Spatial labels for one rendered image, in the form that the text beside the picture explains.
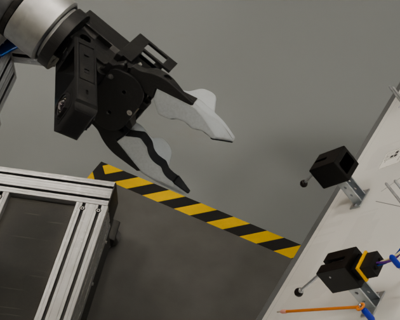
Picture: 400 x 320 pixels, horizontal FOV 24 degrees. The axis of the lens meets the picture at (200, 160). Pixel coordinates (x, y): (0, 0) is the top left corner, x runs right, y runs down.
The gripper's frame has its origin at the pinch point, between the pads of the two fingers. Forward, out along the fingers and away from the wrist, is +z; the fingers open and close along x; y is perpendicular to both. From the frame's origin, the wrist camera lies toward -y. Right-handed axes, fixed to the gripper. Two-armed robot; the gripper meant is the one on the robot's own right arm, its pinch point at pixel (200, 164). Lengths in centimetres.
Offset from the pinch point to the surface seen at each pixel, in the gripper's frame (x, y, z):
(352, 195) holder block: 25, 60, 26
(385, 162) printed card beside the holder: 21, 69, 28
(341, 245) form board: 27, 49, 28
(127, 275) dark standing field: 125, 119, 10
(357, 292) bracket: 18.0, 27.0, 29.5
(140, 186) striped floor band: 121, 151, -3
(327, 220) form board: 32, 59, 26
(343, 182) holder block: 23, 57, 23
